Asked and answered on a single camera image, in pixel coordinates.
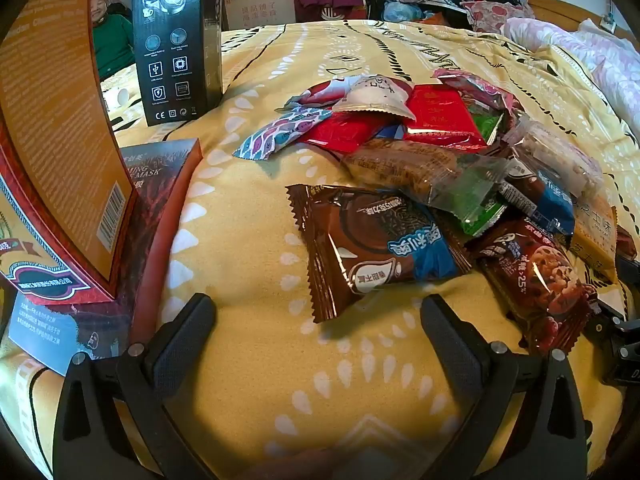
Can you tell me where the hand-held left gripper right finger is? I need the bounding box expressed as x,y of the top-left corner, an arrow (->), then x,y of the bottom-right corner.
421,294 -> 587,480

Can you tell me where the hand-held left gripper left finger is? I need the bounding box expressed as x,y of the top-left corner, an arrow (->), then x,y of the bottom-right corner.
52,292 -> 217,480

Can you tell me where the brown sandwich cookie packet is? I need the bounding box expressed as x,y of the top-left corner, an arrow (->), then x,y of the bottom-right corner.
286,183 -> 472,324

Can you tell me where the clear puffed rice packet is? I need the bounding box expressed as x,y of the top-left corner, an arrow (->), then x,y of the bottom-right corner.
510,115 -> 604,197

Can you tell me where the dark red snack packet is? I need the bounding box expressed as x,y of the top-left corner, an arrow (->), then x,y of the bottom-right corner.
615,224 -> 639,261

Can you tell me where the yellow snack packet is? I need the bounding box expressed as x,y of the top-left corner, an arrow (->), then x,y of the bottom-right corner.
567,195 -> 619,284

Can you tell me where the brown chip cookie packet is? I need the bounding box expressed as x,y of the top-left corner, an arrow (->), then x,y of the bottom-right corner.
467,219 -> 599,357

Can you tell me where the blue brown snack packet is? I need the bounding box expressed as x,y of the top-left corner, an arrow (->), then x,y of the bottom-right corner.
500,156 -> 576,237

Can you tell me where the flat dark red mask box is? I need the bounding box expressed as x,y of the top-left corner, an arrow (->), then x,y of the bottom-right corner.
9,138 -> 204,377

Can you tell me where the clear brown pastry packet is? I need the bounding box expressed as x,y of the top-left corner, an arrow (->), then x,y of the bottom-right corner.
341,138 -> 509,237

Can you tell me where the green snack packet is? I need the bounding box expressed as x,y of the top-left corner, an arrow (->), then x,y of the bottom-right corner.
472,110 -> 507,144

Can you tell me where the blue white patterned packet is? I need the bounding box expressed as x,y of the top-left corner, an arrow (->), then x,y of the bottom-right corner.
233,105 -> 334,162
274,94 -> 323,114

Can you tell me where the red foil snack packet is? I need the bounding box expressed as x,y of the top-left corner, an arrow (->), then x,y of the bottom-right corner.
404,83 -> 489,149

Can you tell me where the flat red snack packet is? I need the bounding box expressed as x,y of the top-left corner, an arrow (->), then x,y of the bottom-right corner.
300,110 -> 397,154

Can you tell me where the pink floral quilt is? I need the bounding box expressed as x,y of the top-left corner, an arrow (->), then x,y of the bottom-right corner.
501,15 -> 640,122

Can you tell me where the pink red crinkled packet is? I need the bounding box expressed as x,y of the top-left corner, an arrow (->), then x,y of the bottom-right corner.
432,67 -> 522,126

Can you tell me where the orange red carton box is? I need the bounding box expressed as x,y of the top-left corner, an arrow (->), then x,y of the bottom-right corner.
0,0 -> 140,307

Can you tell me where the wooden headboard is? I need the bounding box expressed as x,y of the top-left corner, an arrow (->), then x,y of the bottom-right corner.
520,0 -> 640,47

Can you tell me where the red white snack packet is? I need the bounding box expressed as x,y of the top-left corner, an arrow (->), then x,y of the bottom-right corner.
299,77 -> 362,111

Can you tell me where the floral pillow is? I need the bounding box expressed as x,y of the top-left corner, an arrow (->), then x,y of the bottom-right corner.
461,0 -> 532,32

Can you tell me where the tall black carton box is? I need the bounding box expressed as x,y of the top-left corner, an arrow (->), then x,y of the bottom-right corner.
132,0 -> 225,128

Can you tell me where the cardboard box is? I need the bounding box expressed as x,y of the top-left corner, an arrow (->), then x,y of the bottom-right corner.
221,0 -> 297,32

